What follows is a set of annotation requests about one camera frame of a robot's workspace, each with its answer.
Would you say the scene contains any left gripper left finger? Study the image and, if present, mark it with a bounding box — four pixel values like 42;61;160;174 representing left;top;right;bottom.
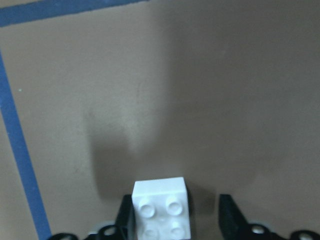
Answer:
51;193;138;240

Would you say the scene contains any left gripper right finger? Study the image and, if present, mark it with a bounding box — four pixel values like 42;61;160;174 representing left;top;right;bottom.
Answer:
218;193;320;240

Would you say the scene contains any white block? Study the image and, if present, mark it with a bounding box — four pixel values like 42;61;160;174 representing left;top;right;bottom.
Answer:
131;177;192;240

